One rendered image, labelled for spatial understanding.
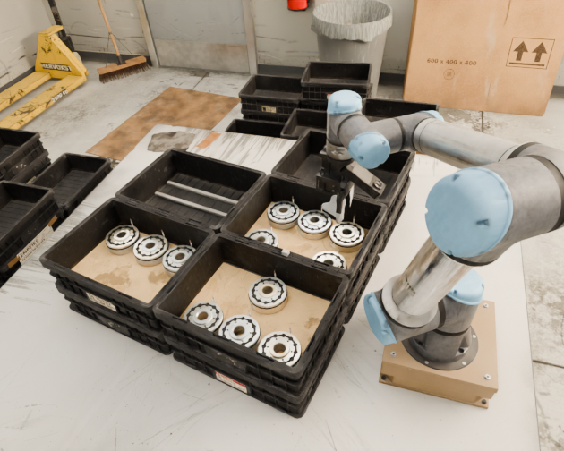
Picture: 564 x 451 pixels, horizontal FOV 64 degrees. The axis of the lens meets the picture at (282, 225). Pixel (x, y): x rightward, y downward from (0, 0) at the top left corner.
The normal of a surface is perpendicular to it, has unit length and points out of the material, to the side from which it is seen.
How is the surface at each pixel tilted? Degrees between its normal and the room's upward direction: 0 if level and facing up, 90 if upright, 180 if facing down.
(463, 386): 90
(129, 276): 0
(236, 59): 90
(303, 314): 0
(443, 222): 81
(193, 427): 0
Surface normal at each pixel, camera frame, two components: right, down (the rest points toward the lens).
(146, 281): -0.06, -0.73
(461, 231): -0.92, 0.17
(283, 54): -0.29, 0.66
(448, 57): -0.29, 0.47
